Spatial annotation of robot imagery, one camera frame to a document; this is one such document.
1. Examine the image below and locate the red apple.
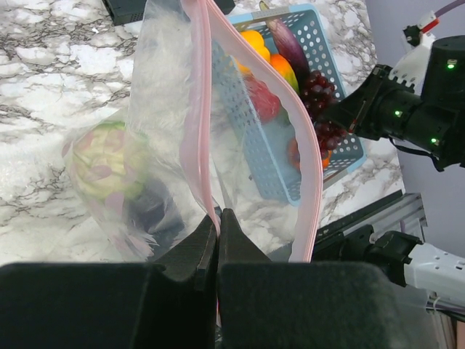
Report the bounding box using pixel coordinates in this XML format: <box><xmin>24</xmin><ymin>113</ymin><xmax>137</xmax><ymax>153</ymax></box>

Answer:
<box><xmin>245</xmin><ymin>76</ymin><xmax>280</xmax><ymax>124</ymax></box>

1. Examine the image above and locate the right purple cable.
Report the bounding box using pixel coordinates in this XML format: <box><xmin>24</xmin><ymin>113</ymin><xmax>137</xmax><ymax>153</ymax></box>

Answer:
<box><xmin>434</xmin><ymin>0</ymin><xmax>465</xmax><ymax>17</ymax></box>

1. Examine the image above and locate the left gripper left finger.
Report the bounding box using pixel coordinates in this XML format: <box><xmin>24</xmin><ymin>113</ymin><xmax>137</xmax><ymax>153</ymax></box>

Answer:
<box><xmin>1</xmin><ymin>217</ymin><xmax>217</xmax><ymax>348</ymax></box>

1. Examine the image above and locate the black flat box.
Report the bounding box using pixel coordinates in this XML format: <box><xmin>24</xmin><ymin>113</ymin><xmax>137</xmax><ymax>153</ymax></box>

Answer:
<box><xmin>102</xmin><ymin>0</ymin><xmax>147</xmax><ymax>25</ymax></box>
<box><xmin>214</xmin><ymin>0</ymin><xmax>235</xmax><ymax>15</ymax></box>

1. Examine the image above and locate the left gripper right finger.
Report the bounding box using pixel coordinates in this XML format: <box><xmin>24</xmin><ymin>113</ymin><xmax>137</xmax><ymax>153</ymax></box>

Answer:
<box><xmin>217</xmin><ymin>209</ymin><xmax>409</xmax><ymax>348</ymax></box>

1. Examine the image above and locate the blue plastic basket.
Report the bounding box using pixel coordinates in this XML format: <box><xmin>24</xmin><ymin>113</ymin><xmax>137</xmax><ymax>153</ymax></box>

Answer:
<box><xmin>212</xmin><ymin>4</ymin><xmax>345</xmax><ymax>206</ymax></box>

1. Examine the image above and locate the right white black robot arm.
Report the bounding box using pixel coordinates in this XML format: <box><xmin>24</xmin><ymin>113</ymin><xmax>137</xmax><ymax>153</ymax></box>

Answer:
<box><xmin>323</xmin><ymin>36</ymin><xmax>464</xmax><ymax>300</ymax></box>

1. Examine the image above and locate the green leafy vegetable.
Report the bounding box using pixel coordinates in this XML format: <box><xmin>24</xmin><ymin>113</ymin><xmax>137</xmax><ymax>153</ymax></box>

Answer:
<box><xmin>270</xmin><ymin>54</ymin><xmax>299</xmax><ymax>94</ymax></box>

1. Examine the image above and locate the black mounting rail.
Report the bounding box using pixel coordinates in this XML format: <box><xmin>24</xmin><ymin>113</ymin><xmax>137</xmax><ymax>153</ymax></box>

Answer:
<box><xmin>312</xmin><ymin>190</ymin><xmax>403</xmax><ymax>259</ymax></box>

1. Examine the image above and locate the clear pink zip top bag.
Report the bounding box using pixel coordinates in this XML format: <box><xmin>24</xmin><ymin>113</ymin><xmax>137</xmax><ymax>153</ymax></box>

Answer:
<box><xmin>62</xmin><ymin>1</ymin><xmax>323</xmax><ymax>262</ymax></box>

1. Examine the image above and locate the yellow bell pepper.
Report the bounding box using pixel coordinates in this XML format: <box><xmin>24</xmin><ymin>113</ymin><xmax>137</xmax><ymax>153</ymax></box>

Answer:
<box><xmin>230</xmin><ymin>30</ymin><xmax>271</xmax><ymax>75</ymax></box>

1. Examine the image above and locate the aluminium front rail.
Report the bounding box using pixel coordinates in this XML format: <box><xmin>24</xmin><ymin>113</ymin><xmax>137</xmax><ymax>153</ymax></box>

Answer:
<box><xmin>319</xmin><ymin>192</ymin><xmax>465</xmax><ymax>349</ymax></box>

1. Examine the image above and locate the green cabbage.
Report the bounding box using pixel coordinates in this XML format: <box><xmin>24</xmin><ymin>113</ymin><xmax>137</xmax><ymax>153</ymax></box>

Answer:
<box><xmin>69</xmin><ymin>121</ymin><xmax>145</xmax><ymax>201</ymax></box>

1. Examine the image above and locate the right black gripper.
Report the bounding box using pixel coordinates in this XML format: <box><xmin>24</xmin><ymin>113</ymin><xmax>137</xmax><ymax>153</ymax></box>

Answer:
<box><xmin>320</xmin><ymin>65</ymin><xmax>421</xmax><ymax>140</ymax></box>

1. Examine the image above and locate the purple eggplant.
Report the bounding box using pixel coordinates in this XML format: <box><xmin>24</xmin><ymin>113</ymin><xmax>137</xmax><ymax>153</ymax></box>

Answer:
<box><xmin>265</xmin><ymin>18</ymin><xmax>310</xmax><ymax>82</ymax></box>
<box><xmin>130</xmin><ymin>178</ymin><xmax>185</xmax><ymax>238</ymax></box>

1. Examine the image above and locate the purple grape bunch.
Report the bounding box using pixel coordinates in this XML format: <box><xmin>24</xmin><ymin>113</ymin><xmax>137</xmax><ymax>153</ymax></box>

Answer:
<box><xmin>299</xmin><ymin>71</ymin><xmax>347</xmax><ymax>161</ymax></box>

